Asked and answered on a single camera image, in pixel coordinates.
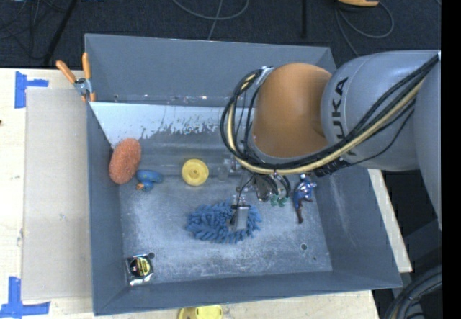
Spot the clear glass thing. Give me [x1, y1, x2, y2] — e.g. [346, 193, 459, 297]
[215, 158, 239, 182]

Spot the blue noodle cloth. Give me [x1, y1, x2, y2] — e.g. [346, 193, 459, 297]
[184, 197, 264, 245]

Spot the pale wood flat board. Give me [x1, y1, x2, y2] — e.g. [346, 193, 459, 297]
[20, 86, 95, 302]

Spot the orange oval scrubber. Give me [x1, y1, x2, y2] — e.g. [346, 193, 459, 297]
[108, 138, 143, 186]

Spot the yellow round plastic thing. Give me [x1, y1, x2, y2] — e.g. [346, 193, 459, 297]
[176, 305, 225, 319]

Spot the blue toy duck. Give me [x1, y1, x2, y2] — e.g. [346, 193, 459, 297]
[135, 169, 165, 192]

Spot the grey metal bin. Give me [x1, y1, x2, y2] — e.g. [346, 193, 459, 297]
[84, 33, 404, 317]

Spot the blue toy figure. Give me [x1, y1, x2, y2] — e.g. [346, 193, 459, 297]
[292, 173, 318, 225]

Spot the yellow plastic wheel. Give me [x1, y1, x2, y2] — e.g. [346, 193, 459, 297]
[181, 158, 210, 187]

